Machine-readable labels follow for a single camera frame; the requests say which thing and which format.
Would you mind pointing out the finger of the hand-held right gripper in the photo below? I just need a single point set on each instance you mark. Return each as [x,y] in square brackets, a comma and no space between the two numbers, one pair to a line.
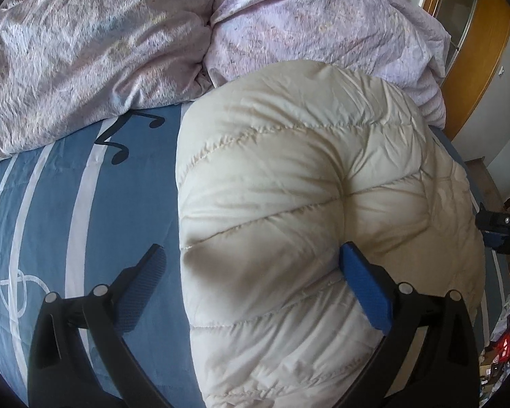
[499,221]

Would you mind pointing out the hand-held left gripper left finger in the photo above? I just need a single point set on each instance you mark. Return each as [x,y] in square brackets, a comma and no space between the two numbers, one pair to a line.
[142,289]

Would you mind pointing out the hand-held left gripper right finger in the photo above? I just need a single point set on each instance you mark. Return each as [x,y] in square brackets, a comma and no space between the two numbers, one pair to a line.
[365,284]

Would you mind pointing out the cream quilted down jacket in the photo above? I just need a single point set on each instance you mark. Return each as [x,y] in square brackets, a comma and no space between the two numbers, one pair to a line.
[289,178]

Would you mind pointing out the blue white striped bed sheet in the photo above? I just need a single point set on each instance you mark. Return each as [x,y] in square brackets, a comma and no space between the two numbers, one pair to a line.
[46,221]

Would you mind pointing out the pile of household clutter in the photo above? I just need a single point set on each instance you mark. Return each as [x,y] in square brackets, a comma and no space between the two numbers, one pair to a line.
[503,344]

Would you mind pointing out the wooden wardrobe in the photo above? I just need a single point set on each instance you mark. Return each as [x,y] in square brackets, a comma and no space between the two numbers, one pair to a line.
[484,72]

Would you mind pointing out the lilac patterned duvet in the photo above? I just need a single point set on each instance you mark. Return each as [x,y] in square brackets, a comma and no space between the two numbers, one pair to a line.
[110,42]

